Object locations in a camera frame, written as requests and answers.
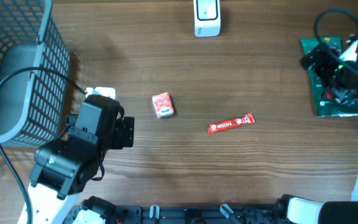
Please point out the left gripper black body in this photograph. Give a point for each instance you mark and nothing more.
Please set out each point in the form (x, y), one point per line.
(122, 137)

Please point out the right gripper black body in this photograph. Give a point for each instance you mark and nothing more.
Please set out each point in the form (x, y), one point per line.
(330, 68)

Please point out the dark green snack bag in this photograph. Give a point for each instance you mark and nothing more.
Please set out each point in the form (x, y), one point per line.
(324, 102)

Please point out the small red white candy pack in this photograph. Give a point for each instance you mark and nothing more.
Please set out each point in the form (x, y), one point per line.
(162, 105)

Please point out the red coffee stick sachet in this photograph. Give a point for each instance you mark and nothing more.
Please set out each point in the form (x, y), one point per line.
(230, 123)

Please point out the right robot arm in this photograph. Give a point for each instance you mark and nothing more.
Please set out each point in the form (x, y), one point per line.
(299, 210)

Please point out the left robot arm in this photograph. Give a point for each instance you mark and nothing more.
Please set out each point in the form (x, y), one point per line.
(63, 167)

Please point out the white barcode scanner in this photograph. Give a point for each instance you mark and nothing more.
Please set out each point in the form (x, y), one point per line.
(207, 18)

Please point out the grey plastic mesh basket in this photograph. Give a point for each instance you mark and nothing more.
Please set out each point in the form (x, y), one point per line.
(31, 103)

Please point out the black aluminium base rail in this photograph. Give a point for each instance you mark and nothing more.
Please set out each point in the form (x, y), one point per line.
(136, 214)

